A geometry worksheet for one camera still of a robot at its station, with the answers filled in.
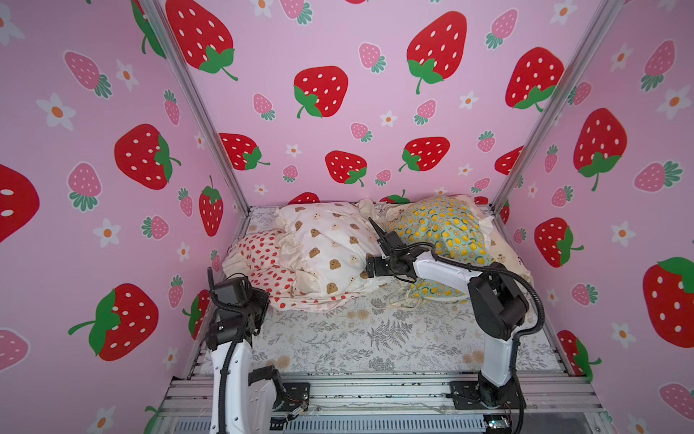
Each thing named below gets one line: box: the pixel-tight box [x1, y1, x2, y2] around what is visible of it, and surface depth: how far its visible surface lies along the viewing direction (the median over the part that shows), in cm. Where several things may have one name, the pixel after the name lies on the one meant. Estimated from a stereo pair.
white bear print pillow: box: [274, 200, 390, 295], surface depth 94 cm
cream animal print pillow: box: [452, 194, 535, 302], surface depth 95 cm
